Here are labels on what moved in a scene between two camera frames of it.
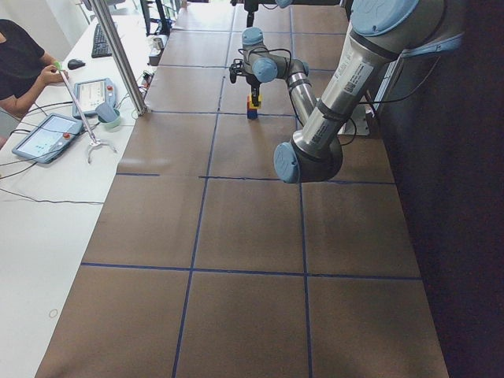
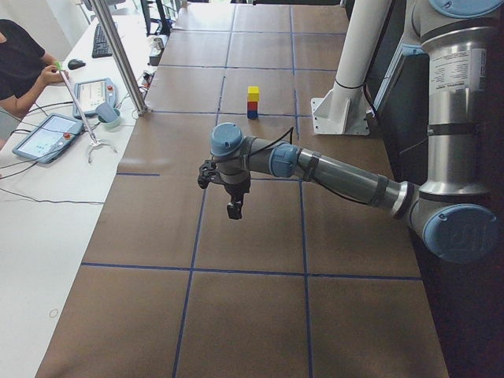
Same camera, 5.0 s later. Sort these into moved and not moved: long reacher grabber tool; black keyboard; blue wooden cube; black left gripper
Moved: black left gripper
Not moved: black keyboard; blue wooden cube; long reacher grabber tool
